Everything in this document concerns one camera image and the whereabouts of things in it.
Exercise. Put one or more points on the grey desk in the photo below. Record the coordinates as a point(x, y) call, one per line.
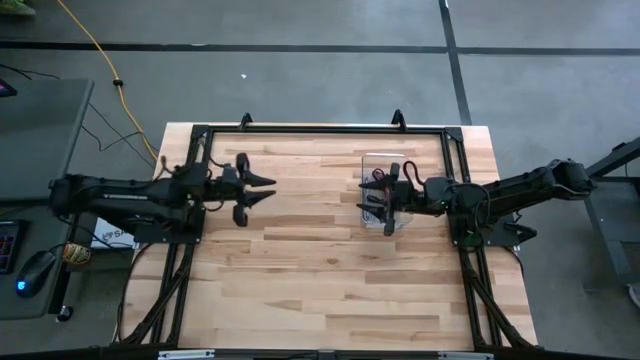
point(40, 140)

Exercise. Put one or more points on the black frame clamp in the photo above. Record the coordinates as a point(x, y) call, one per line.
point(245, 121)
point(398, 120)

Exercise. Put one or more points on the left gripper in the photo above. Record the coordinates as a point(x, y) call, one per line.
point(227, 187)

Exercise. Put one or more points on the grey shoe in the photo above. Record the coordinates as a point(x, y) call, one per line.
point(636, 295)

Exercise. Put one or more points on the black side table frame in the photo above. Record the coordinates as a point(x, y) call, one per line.
point(607, 235)

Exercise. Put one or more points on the black aluminium table frame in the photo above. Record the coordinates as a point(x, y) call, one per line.
point(350, 129)

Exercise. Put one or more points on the black round desk foot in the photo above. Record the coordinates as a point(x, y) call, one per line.
point(65, 313)

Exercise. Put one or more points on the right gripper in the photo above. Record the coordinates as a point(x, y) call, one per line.
point(407, 197)

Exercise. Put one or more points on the clear plastic organizer bin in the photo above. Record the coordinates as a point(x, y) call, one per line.
point(380, 161)

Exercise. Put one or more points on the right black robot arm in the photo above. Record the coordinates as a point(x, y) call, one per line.
point(525, 187)

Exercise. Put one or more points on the black computer mouse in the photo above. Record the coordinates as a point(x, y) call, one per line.
point(32, 272)

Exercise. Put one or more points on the black keyboard with lit keys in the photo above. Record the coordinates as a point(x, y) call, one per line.
point(7, 247)

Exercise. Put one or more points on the white printed cardboard box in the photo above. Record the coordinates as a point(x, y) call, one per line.
point(107, 235)

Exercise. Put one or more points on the silver metal bracket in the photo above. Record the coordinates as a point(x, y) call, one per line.
point(465, 356)
point(185, 355)

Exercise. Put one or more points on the dark device with red screen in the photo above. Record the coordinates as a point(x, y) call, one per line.
point(6, 90)

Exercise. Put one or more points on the yellow printed can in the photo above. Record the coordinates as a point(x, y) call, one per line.
point(77, 254)

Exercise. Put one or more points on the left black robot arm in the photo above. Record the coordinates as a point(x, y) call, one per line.
point(125, 195)

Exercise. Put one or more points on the green shoe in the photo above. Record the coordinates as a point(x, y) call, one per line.
point(15, 6)

